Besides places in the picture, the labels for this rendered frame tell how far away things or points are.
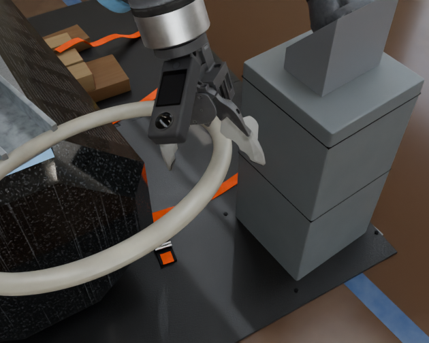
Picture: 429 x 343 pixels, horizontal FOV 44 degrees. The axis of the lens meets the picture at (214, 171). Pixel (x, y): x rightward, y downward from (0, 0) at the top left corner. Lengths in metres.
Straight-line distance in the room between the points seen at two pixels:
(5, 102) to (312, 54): 0.83
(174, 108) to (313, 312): 1.58
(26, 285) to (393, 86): 1.27
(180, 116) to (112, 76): 2.25
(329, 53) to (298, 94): 0.17
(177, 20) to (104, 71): 2.27
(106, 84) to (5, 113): 1.66
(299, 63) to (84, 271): 1.10
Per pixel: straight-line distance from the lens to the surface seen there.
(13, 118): 1.20
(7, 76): 1.74
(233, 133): 0.73
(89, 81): 2.78
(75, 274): 0.70
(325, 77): 1.57
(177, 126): 0.64
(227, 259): 2.20
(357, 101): 1.63
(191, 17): 0.67
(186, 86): 0.67
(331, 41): 1.50
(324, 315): 2.15
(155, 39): 0.68
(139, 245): 0.69
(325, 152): 1.57
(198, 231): 2.28
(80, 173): 1.55
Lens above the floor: 1.91
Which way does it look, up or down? 50 degrees down
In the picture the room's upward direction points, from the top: straight up
